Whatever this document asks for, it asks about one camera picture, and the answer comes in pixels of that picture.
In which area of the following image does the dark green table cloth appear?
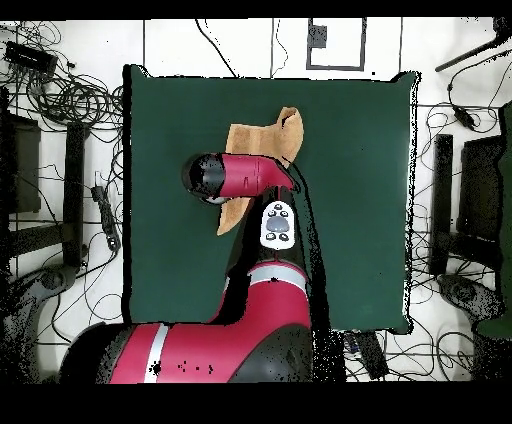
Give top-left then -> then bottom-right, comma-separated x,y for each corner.
121,63 -> 422,336

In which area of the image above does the tan terry towel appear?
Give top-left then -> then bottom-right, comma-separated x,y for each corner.
215,106 -> 305,237

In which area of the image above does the black cable tangle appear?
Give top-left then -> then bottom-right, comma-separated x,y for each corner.
0,21 -> 125,133

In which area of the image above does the black metal frame stand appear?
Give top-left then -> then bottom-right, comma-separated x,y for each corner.
0,87 -> 92,277
428,133 -> 506,277

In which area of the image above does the black rod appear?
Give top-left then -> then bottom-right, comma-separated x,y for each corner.
434,17 -> 512,74

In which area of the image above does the black power adapter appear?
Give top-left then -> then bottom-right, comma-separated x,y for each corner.
452,105 -> 478,132

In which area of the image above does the black chair base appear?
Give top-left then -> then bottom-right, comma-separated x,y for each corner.
0,263 -> 79,383
436,273 -> 506,323

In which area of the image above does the black power strip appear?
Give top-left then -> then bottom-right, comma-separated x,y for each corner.
90,184 -> 122,253
342,330 -> 390,380

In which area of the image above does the black box device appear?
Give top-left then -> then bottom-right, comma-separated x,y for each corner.
2,40 -> 60,78

